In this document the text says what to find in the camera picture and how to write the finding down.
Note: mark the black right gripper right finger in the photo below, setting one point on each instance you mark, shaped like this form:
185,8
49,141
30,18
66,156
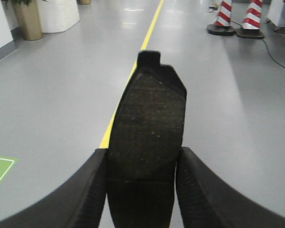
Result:
206,201

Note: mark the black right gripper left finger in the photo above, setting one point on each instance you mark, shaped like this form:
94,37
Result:
77,203

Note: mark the red white traffic cone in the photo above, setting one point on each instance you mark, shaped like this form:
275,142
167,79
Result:
222,26
250,26

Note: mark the tan cylindrical planter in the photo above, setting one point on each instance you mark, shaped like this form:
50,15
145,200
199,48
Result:
28,18

